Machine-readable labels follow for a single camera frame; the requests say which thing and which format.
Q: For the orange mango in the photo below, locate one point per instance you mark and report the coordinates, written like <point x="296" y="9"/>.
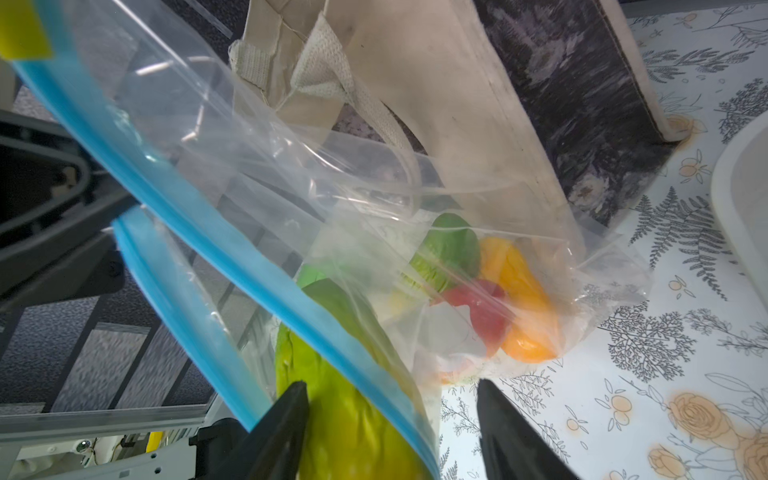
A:
<point x="534" y="335"/>

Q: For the white serving dish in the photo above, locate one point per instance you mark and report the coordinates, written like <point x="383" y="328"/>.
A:
<point x="739" y="199"/>

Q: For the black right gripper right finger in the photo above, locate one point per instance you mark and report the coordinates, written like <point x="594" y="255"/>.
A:
<point x="510" y="446"/>

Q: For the clear zip-top bag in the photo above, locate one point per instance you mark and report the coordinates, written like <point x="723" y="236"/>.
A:
<point x="231" y="204"/>

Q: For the red mango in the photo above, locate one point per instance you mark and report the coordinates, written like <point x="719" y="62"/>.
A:
<point x="489" y="316"/>

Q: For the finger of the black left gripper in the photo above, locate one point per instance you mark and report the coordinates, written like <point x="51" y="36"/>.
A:
<point x="57" y="204"/>

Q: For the green mango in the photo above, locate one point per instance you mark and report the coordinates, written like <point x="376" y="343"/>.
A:
<point x="450" y="249"/>
<point x="346" y="437"/>

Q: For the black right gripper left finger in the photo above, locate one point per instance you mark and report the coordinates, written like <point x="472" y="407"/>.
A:
<point x="272" y="450"/>

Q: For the beige canvas tote bag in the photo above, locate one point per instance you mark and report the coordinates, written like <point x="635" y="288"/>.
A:
<point x="552" y="93"/>

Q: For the aluminium front rail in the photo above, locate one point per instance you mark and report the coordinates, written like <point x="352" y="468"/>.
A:
<point x="144" y="443"/>

